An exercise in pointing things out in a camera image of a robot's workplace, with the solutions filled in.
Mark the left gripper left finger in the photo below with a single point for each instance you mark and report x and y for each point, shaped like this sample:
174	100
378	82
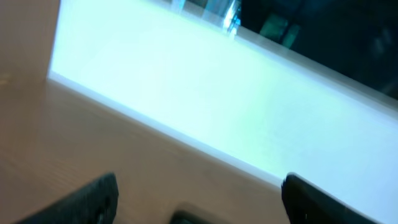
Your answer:
94	203

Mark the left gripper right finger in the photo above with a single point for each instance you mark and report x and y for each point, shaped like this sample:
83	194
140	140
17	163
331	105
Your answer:
305	203

